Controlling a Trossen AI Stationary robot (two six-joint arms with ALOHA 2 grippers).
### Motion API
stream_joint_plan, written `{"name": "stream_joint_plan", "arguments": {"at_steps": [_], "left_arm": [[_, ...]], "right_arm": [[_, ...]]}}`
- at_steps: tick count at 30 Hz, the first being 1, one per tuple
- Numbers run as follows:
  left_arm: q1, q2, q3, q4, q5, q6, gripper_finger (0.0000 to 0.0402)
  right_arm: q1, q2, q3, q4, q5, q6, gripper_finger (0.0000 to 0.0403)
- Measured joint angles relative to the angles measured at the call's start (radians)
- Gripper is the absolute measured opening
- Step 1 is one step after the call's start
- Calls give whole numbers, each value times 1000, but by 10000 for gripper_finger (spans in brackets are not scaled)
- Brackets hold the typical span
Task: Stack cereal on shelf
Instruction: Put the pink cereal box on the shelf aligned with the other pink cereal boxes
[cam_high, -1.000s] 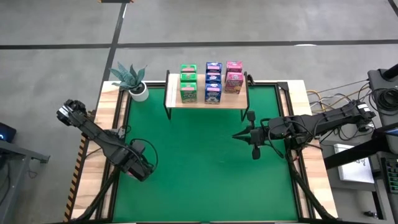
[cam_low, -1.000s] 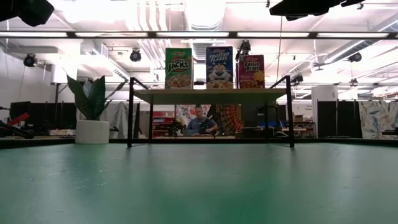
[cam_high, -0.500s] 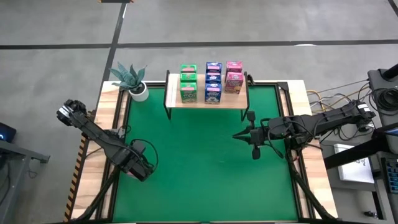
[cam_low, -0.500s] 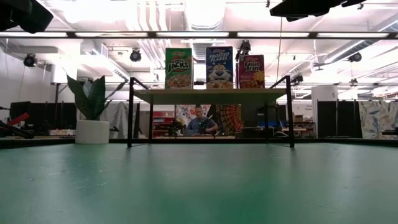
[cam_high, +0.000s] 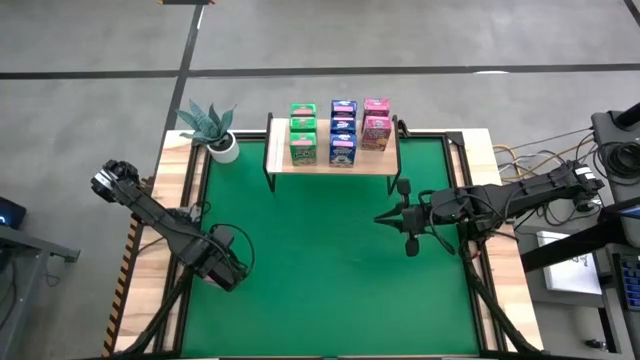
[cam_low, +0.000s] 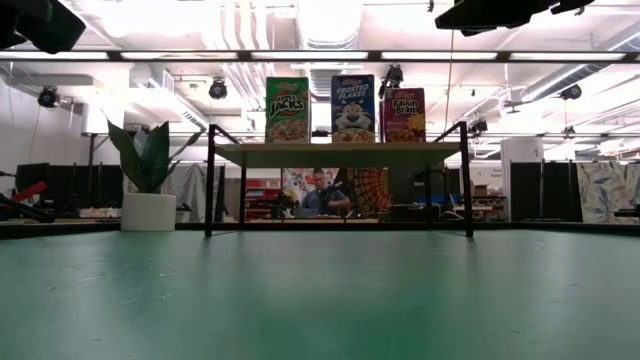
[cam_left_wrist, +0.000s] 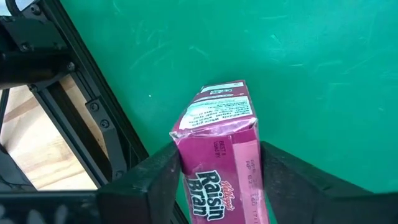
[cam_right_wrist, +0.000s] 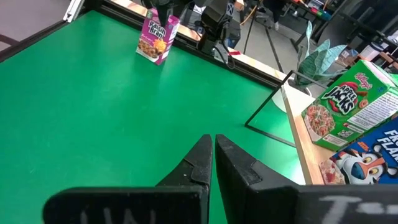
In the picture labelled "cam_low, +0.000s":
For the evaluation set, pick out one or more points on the red storage shelf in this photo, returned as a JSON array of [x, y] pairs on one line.
[[260, 200]]

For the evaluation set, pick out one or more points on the colourful wall poster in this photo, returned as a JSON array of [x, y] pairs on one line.
[[295, 182]]

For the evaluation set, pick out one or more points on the person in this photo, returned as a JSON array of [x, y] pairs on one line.
[[320, 200]]

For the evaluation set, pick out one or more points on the black room divider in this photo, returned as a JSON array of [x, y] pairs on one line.
[[60, 182], [550, 190]]

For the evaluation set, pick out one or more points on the orange patterned tapestry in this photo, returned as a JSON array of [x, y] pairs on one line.
[[372, 192]]

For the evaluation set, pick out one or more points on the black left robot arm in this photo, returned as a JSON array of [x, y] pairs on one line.
[[40, 22]]

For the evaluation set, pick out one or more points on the black ceiling spotlight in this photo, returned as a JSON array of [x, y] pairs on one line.
[[48, 97], [394, 76], [218, 89], [571, 92]]

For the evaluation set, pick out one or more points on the green table mat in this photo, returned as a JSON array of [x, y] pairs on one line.
[[300, 310]]

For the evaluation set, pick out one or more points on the Apple Jacks cereal box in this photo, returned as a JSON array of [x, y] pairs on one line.
[[287, 115]]

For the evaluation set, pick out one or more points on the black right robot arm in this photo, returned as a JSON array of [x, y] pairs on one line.
[[572, 5]]

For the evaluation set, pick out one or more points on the blue white floral cloth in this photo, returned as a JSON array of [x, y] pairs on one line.
[[607, 192]]

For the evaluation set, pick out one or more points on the wooden shelf with black frame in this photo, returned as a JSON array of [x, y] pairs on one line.
[[340, 155]]

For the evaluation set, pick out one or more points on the red tool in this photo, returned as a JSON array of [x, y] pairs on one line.
[[27, 191]]

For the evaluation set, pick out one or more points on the Frosted Flakes cereal box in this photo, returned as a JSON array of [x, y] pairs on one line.
[[353, 110]]

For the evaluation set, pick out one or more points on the grey cloth cover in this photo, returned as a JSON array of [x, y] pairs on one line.
[[190, 190]]

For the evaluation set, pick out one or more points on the snake plant in white pot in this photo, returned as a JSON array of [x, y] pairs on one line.
[[148, 212]]

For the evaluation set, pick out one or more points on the Raisin Bran cereal box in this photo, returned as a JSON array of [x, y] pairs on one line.
[[404, 117]]

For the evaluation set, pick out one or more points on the black overhead frame bar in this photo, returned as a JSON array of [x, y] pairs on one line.
[[245, 56]]

